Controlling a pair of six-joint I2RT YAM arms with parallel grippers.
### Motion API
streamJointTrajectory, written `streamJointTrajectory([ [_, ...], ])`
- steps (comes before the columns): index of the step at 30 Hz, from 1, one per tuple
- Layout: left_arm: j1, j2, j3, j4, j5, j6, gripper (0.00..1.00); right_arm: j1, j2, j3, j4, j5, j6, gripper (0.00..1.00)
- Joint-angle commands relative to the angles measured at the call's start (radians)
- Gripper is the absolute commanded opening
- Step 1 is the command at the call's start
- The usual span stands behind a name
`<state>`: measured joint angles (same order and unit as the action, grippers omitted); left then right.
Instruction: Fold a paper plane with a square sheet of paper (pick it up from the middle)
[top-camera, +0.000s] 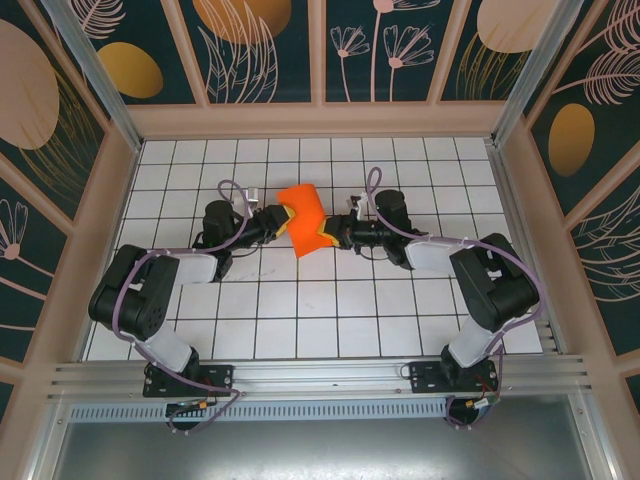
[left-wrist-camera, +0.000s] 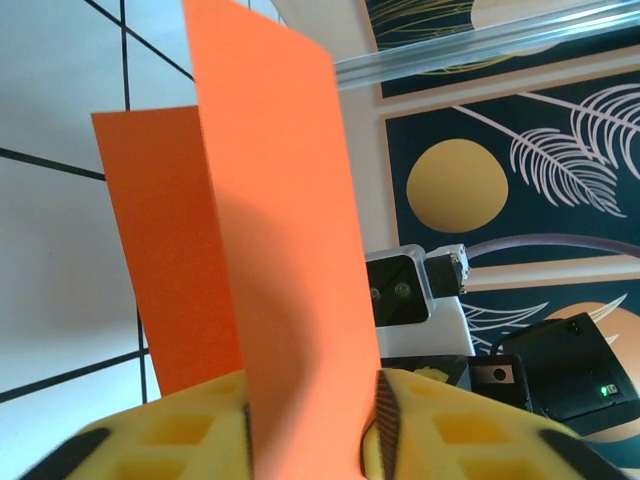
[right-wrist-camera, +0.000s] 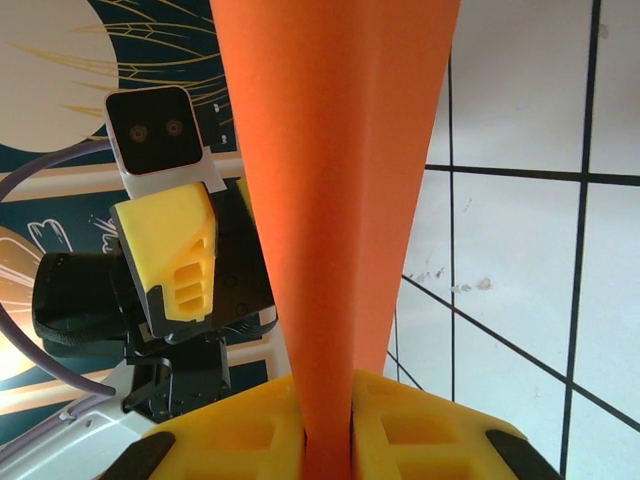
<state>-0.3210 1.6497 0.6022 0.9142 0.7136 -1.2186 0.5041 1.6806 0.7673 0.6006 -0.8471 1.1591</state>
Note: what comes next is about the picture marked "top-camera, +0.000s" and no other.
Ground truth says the grey metal shelf sheet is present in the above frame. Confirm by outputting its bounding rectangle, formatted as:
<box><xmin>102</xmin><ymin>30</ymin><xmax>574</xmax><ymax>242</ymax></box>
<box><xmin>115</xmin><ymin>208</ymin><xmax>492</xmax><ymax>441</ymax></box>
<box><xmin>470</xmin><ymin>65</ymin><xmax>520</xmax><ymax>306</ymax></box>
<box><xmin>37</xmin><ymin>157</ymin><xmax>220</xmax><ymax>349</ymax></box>
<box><xmin>49</xmin><ymin>418</ymin><xmax>596</xmax><ymax>480</ymax></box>

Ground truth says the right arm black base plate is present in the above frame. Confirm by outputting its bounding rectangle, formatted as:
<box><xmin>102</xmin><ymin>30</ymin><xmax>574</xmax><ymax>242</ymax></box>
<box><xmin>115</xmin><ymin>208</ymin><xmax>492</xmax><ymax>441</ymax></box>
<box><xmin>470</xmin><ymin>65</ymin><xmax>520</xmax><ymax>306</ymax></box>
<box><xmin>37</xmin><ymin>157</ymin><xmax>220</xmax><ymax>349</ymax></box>
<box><xmin>408</xmin><ymin>359</ymin><xmax>501</xmax><ymax>396</ymax></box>

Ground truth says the slotted grey cable duct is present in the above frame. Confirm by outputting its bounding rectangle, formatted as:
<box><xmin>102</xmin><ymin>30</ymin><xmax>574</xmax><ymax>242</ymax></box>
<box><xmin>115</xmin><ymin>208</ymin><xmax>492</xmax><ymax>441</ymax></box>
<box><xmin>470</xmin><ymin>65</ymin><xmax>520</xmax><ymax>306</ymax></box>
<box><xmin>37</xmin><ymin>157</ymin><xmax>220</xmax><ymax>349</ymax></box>
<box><xmin>67</xmin><ymin>399</ymin><xmax>451</xmax><ymax>424</ymax></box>

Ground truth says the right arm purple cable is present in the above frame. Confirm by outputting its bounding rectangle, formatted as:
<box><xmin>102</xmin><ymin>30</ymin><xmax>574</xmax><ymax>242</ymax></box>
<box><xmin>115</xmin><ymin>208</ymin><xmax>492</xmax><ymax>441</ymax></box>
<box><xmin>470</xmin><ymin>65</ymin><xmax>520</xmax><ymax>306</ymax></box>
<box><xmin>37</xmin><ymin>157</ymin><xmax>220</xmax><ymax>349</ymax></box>
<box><xmin>366</xmin><ymin>167</ymin><xmax>546</xmax><ymax>431</ymax></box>

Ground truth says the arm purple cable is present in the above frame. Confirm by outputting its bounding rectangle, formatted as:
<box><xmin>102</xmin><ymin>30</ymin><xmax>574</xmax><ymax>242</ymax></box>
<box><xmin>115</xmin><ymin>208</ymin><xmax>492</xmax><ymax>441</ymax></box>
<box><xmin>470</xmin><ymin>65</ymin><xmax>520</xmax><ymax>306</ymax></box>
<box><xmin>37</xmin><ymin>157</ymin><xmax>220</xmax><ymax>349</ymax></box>
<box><xmin>366</xmin><ymin>167</ymin><xmax>546</xmax><ymax>431</ymax></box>
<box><xmin>112</xmin><ymin>178</ymin><xmax>259</xmax><ymax>436</ymax></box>

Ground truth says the aluminium corner post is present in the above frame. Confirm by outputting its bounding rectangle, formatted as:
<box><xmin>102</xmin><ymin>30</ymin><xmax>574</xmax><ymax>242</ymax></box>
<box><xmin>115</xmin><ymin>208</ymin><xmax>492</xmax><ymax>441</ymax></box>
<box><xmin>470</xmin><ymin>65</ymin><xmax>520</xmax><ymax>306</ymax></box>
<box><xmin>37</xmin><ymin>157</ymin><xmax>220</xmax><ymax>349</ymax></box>
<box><xmin>39</xmin><ymin>0</ymin><xmax>144</xmax><ymax>154</ymax></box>
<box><xmin>489</xmin><ymin>0</ymin><xmax>586</xmax><ymax>146</ymax></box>

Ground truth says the long aluminium mounting rail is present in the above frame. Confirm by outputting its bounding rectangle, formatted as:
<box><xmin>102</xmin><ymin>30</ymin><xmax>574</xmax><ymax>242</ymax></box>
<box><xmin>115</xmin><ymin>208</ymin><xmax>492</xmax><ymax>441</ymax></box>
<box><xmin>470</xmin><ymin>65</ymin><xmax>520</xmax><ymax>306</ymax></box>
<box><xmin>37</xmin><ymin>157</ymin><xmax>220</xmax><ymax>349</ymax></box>
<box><xmin>47</xmin><ymin>354</ymin><xmax>594</xmax><ymax>406</ymax></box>

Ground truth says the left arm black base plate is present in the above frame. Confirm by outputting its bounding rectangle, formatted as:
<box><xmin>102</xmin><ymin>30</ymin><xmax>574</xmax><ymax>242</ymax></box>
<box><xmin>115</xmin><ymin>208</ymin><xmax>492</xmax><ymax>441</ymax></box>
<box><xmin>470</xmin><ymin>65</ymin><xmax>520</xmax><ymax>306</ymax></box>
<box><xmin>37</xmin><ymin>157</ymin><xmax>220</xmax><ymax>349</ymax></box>
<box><xmin>142</xmin><ymin>363</ymin><xmax>236</xmax><ymax>399</ymax></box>

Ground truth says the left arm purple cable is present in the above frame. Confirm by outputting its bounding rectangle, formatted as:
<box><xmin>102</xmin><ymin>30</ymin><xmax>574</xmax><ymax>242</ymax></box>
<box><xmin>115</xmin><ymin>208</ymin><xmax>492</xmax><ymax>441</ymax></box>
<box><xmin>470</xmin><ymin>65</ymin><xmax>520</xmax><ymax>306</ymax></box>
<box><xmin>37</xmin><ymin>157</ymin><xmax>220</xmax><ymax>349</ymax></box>
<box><xmin>112</xmin><ymin>178</ymin><xmax>259</xmax><ymax>436</ymax></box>

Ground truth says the aluminium side rail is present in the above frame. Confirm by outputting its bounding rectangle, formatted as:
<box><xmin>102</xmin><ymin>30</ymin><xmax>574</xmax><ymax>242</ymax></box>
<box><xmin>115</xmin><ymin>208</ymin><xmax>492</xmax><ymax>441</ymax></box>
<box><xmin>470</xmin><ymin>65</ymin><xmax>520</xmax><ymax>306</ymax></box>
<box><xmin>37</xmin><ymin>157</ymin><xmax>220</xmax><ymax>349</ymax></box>
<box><xmin>487</xmin><ymin>142</ymin><xmax>569</xmax><ymax>356</ymax></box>

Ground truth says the orange square paper sheet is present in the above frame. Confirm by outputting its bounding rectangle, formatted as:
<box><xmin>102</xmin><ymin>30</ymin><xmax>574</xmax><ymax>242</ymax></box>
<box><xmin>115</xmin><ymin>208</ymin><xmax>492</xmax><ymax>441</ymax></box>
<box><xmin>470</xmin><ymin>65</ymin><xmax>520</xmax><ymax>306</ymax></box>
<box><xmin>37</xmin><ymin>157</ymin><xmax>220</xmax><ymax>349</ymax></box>
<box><xmin>276</xmin><ymin>183</ymin><xmax>335</xmax><ymax>260</ymax></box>

